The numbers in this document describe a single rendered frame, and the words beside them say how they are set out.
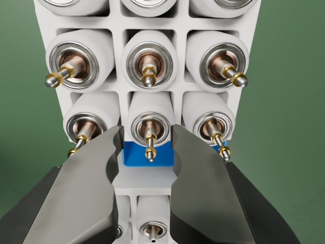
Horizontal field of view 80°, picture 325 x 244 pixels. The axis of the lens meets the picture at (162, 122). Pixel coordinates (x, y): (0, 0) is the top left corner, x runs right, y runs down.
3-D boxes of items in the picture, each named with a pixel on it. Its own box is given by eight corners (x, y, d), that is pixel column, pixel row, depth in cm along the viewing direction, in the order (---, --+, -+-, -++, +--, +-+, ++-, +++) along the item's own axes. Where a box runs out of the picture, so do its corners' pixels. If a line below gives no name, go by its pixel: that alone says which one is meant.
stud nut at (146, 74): (157, 83, 26) (157, 84, 25) (146, 87, 26) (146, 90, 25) (151, 68, 25) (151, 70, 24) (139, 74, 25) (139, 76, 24)
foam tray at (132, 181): (109, 219, 88) (99, 264, 73) (98, 149, 69) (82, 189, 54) (194, 218, 90) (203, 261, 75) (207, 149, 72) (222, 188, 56)
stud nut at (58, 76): (55, 87, 26) (52, 90, 25) (45, 76, 25) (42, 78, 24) (66, 80, 25) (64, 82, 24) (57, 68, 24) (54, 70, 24)
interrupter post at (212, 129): (204, 132, 38) (209, 142, 36) (206, 122, 37) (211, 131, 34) (216, 133, 39) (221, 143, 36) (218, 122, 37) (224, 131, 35)
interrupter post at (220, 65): (211, 66, 32) (216, 71, 29) (222, 55, 31) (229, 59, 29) (220, 76, 33) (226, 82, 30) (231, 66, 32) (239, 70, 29)
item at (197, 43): (171, 50, 48) (180, 68, 32) (200, 17, 45) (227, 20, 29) (197, 76, 51) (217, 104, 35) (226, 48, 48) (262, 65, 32)
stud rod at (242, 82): (220, 68, 31) (238, 83, 24) (225, 64, 30) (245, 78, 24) (224, 73, 31) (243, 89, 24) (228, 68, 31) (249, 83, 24)
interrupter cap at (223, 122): (190, 143, 40) (190, 145, 39) (195, 109, 36) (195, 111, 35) (226, 144, 40) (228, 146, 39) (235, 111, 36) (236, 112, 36)
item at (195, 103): (175, 110, 55) (184, 148, 40) (178, 76, 51) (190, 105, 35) (209, 111, 56) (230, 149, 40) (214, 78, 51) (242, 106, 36)
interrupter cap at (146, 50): (182, 70, 32) (182, 71, 32) (146, 96, 34) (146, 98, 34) (154, 30, 29) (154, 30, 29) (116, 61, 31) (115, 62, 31)
